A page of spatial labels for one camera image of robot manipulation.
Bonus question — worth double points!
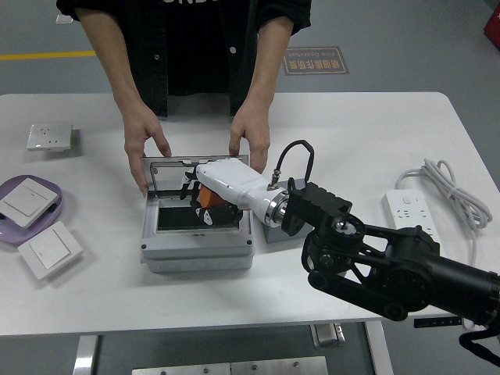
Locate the person's right hand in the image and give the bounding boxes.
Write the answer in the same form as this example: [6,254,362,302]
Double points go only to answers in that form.
[123,105,173,198]

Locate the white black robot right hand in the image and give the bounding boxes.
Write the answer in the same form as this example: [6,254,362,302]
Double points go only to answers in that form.
[180,158,284,228]

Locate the person's left hand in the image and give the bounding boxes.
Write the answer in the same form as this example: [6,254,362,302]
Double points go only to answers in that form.
[228,103,272,175]

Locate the orange cylinder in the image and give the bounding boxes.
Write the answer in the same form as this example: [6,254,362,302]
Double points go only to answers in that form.
[198,186,227,210]

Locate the grey box with clear lid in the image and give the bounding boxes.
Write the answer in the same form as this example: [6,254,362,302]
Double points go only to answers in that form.
[139,154,255,273]

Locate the grey cube with round hole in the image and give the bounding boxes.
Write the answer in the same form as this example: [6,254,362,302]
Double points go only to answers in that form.
[262,178,313,245]

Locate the person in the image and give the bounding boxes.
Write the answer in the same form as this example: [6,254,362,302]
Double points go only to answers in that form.
[56,0,313,118]

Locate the purple tray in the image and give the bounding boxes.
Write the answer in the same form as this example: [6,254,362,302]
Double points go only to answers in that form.
[0,174,64,246]

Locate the white power strip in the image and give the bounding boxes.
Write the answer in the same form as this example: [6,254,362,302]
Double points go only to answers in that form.
[381,189,441,239]

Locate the white table leg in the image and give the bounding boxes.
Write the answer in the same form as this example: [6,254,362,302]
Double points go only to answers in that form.
[362,320,394,375]
[72,334,98,375]

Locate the black table control panel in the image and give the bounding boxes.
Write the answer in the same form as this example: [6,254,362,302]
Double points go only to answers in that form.
[413,316,464,328]

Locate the red object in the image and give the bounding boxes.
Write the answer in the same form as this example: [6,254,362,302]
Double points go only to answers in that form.
[483,7,500,40]

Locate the white wall socket plate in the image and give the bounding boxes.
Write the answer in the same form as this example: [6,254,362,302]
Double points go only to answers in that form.
[26,123,74,152]

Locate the white wall switch plate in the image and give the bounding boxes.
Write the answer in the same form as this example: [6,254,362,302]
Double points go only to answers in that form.
[0,177,58,229]
[16,221,84,280]

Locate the grey metal bracket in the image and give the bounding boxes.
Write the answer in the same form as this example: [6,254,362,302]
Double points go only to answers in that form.
[310,322,347,348]

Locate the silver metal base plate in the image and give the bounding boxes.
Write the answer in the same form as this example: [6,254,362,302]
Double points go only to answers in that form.
[131,355,329,375]

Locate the white power cord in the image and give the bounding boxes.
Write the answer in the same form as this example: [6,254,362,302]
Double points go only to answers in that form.
[395,158,493,274]

